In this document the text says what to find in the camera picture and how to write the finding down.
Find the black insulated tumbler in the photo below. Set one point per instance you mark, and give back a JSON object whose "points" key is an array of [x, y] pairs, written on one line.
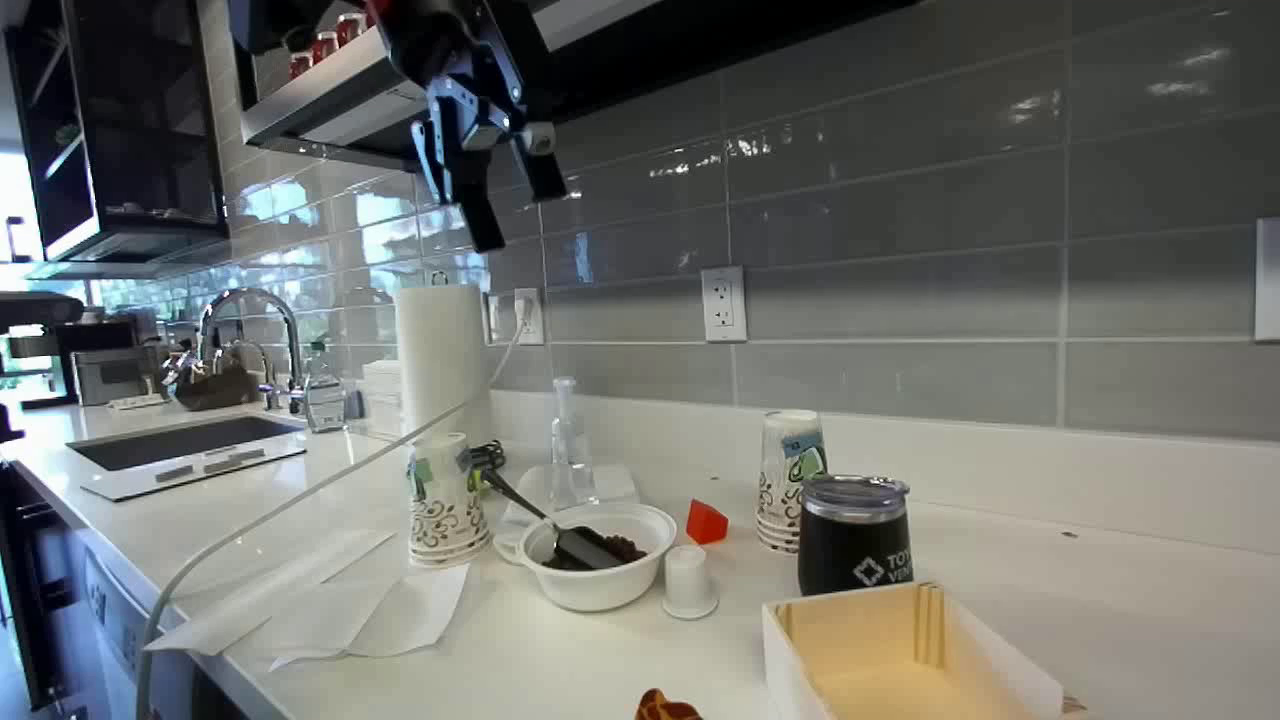
{"points": [[852, 535]]}

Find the white ceramic bowl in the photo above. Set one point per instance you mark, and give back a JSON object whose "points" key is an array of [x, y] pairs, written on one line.
{"points": [[598, 590]]}

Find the white wall power outlet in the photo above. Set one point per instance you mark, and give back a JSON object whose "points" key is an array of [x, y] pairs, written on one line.
{"points": [[721, 295]]}

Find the orange plastic piece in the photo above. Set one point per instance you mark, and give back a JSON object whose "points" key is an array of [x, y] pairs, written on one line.
{"points": [[705, 526]]}

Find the brown giraffe pattern toy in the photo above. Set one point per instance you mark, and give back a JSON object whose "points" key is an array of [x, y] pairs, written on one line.
{"points": [[657, 705]]}

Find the patterned paper cup stack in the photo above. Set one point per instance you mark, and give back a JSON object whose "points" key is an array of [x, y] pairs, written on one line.
{"points": [[789, 457]]}

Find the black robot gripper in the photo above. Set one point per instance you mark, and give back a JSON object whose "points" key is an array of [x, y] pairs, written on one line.
{"points": [[469, 109]]}

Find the black upper cabinet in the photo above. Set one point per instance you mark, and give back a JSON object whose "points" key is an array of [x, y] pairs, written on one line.
{"points": [[118, 128]]}

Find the chrome kitchen faucet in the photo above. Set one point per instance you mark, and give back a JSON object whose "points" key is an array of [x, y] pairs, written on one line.
{"points": [[228, 343]]}

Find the kitchen sink basin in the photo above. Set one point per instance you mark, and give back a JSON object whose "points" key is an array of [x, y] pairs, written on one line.
{"points": [[185, 455]]}

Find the clear glass flask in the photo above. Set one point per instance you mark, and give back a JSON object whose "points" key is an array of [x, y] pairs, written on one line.
{"points": [[570, 449]]}

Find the white tissue paper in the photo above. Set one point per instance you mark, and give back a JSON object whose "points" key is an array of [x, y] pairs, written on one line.
{"points": [[317, 604]]}

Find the white paper towel roll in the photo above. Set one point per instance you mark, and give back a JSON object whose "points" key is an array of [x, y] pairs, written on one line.
{"points": [[440, 356]]}

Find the black scoop in bowl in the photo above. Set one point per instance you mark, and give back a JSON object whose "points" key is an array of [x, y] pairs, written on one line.
{"points": [[579, 545]]}

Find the light wooden box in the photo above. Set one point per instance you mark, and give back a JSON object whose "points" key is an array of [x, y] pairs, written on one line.
{"points": [[900, 653]]}

